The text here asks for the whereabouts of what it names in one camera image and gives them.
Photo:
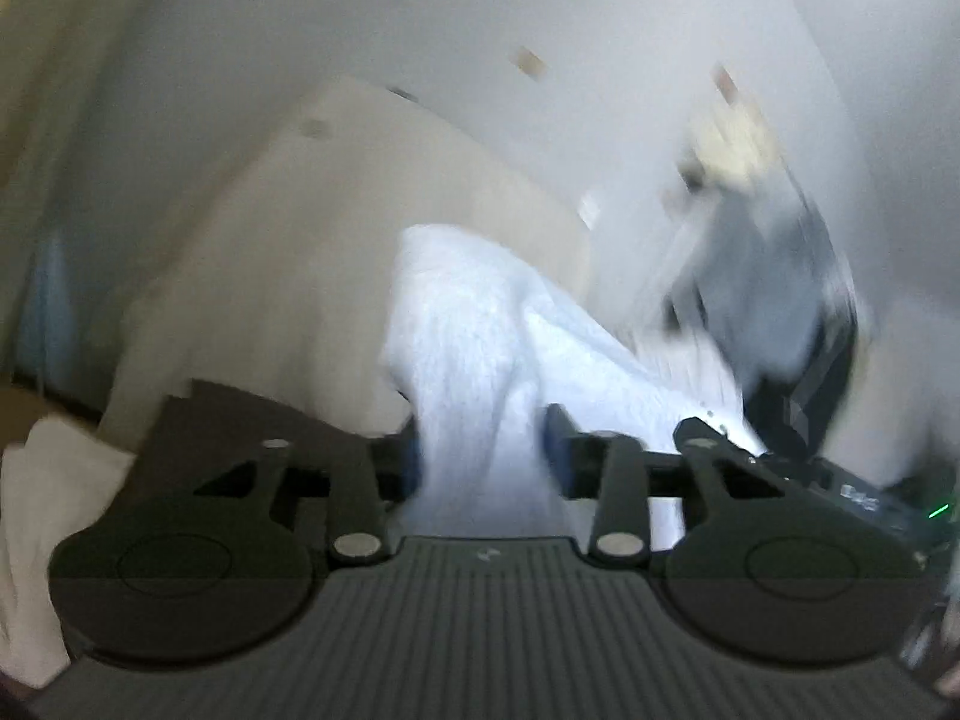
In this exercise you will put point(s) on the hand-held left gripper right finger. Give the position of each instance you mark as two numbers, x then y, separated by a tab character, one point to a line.
559	450

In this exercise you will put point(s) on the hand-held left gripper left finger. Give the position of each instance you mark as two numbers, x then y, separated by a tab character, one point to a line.
352	495

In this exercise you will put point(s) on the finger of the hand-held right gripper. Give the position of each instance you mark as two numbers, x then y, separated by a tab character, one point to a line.
810	412

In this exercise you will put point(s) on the light grey garment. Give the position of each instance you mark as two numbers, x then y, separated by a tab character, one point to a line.
465	330

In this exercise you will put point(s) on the dark hanging clothes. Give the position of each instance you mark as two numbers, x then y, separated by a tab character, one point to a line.
757	277

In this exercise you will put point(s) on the dark brown folded garment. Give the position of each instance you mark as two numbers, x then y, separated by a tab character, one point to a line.
225	420

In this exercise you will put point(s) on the cream folded hoodie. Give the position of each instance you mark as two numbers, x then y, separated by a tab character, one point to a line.
45	480

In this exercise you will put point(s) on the cream curtain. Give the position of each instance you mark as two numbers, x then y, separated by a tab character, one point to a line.
45	127

